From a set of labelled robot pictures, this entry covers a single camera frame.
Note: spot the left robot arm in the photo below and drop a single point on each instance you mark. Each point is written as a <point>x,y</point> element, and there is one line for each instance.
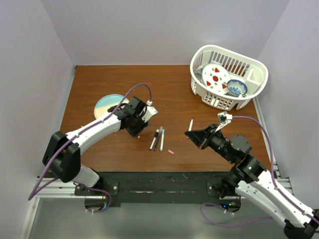
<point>67,148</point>

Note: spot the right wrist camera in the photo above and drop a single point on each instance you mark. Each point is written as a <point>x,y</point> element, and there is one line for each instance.
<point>224,119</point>

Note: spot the strawberry pattern plate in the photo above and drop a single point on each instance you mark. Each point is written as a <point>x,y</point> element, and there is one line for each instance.
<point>215,77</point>

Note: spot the red-tipped white marker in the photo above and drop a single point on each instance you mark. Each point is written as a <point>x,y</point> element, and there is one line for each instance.
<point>190,125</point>

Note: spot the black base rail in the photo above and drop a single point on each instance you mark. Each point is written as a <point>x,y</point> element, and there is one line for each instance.
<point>167,188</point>

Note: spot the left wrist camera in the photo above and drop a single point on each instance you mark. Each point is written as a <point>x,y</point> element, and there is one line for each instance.
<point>151,111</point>

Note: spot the small black-tipped white marker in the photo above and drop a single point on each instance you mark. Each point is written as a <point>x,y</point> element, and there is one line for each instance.
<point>152,143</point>

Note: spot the blue and white bowl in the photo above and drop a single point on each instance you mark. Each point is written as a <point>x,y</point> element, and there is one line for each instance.
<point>236,88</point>

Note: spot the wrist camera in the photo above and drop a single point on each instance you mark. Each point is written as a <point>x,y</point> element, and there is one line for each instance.
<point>151,111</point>
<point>224,119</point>

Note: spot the white plastic dish basket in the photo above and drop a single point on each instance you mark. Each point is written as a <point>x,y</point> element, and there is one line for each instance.
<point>245,69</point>

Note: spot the purple pen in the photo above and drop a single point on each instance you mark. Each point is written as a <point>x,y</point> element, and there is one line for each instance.
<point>158,138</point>

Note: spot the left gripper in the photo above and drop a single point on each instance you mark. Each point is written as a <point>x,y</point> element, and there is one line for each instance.
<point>134,131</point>

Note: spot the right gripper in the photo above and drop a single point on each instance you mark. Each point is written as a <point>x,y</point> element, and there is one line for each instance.
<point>201,138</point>

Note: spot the white marker with green end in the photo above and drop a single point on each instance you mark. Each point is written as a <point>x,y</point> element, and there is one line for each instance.
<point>162,140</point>

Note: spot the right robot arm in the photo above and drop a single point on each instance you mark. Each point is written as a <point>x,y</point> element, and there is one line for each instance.
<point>251,179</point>

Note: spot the round pastel plate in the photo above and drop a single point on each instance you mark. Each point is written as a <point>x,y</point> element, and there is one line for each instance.
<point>105,103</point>

